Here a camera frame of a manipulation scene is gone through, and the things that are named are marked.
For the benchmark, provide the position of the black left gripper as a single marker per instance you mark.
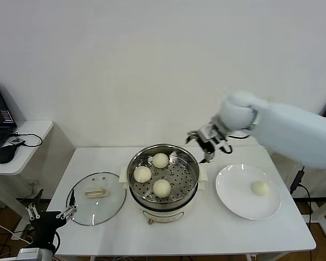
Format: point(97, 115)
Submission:
point(47, 225)

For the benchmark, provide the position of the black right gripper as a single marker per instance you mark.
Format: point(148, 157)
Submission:
point(210, 145)

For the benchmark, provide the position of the white steamed baozi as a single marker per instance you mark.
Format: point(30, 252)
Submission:
point(259, 188)
point(142, 174)
point(160, 160)
point(161, 188)

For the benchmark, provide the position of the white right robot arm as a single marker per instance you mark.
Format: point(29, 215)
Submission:
point(288, 127)

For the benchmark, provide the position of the stainless steel steamer basket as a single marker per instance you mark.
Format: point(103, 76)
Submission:
point(182, 174)

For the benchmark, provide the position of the black table foot bar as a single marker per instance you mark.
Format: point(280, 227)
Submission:
point(315, 199)
point(23, 200)

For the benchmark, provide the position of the white round plate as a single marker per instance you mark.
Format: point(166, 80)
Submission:
point(233, 195)

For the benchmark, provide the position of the white side table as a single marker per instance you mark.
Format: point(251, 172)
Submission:
point(30, 152)
point(324, 217)

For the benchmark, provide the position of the black computer mouse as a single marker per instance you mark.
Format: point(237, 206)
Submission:
point(6, 155)

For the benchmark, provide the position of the cream electric cooker base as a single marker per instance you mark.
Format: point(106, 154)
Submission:
point(165, 214)

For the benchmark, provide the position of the small black usb hub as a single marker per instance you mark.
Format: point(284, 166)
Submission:
point(16, 141)

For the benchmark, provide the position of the black laptop with dark screen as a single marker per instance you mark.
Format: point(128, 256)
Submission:
point(0, 114)

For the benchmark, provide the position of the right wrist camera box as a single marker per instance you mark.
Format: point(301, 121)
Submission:
point(207, 131)

